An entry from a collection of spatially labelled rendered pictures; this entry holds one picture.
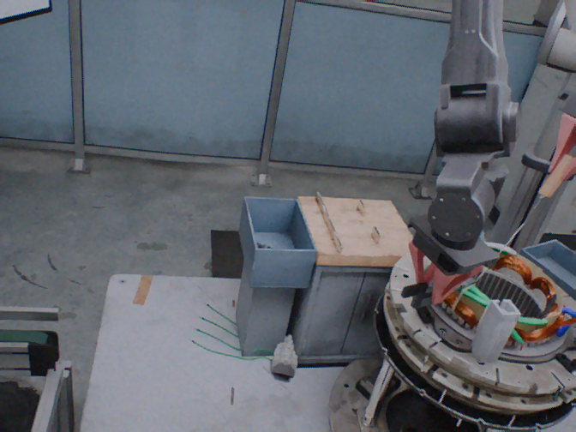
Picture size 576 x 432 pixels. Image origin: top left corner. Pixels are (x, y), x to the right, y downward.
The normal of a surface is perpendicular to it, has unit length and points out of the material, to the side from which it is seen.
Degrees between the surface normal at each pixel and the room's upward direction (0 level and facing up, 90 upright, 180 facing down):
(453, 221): 91
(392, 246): 0
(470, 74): 71
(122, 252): 0
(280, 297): 90
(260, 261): 90
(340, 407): 0
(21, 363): 90
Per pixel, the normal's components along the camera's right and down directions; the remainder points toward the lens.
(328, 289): 0.18, 0.56
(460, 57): -0.51, 0.06
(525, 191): -0.48, 0.41
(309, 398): 0.17, -0.83
